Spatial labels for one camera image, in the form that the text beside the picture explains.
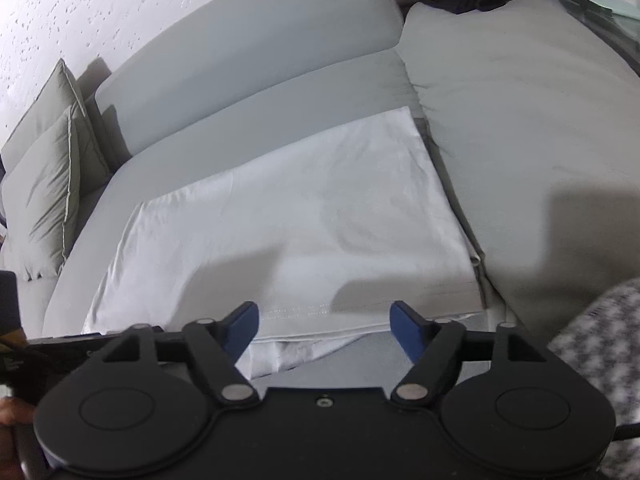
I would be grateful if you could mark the grey piped throw pillow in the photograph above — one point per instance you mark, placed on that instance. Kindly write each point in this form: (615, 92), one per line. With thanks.
(65, 95)
(40, 200)

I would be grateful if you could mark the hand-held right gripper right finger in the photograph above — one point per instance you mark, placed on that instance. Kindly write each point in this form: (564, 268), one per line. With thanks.
(407, 331)

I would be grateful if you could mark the grey sofa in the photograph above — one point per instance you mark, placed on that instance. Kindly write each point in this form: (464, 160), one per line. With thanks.
(325, 95)

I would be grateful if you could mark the person's left hand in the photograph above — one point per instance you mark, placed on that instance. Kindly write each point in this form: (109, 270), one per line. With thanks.
(15, 412)

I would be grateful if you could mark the grey backrest cushion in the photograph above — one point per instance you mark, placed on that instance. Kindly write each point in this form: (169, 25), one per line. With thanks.
(240, 55)

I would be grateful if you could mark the wrinkled light grey seat cushion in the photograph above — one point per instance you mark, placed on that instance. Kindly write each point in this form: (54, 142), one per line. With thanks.
(525, 110)

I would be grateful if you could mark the houndstooth patterned cloth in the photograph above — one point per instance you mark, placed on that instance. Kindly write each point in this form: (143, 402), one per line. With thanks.
(600, 360)

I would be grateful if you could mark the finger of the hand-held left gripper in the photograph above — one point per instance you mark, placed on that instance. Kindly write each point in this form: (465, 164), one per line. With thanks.
(75, 347)

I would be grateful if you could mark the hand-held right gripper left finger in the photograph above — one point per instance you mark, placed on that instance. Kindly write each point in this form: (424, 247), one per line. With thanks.
(242, 326)

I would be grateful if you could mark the white t-shirt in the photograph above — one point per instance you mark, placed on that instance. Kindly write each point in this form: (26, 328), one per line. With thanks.
(310, 220)

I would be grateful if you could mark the glass side table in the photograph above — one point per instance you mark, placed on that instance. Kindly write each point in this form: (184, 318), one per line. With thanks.
(600, 15)

